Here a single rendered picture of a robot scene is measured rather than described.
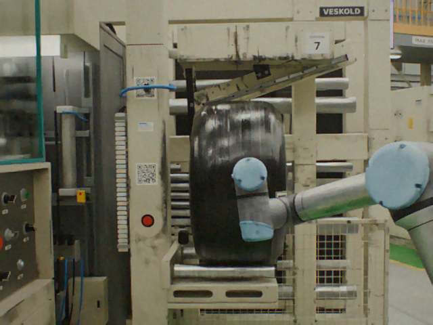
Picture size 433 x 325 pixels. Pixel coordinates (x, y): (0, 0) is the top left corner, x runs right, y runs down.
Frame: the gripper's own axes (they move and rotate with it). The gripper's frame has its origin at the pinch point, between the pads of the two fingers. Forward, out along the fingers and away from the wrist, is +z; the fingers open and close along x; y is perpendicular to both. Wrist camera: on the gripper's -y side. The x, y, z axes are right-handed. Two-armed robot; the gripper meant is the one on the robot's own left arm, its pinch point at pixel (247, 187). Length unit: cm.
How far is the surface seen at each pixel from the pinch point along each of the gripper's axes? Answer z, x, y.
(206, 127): 6.9, 12.7, 18.6
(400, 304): 274, -129, -88
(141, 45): 17, 36, 48
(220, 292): 15.6, 8.6, -33.7
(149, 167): 21.1, 33.1, 7.1
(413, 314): 248, -131, -91
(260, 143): 3.2, -4.0, 13.1
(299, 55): 43, -20, 52
